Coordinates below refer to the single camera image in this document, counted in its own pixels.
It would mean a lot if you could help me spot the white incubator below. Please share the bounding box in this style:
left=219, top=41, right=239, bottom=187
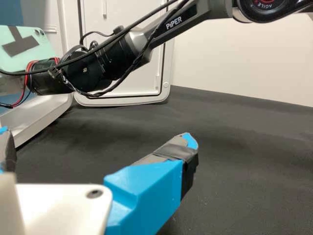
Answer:
left=0, top=0, right=74, bottom=149

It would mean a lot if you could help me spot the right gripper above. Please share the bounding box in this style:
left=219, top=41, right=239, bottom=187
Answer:
left=0, top=73, right=27, bottom=94

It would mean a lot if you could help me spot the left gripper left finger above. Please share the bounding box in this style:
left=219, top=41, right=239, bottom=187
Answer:
left=0, top=125, right=18, bottom=175

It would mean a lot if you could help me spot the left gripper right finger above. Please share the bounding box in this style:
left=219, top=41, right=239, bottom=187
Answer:
left=103, top=132, right=199, bottom=235

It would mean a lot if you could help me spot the right wrist camera phone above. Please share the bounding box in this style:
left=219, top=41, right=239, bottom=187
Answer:
left=0, top=24, right=60, bottom=74

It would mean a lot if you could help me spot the incubator door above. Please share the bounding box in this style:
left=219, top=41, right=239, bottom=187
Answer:
left=65, top=0, right=176, bottom=107

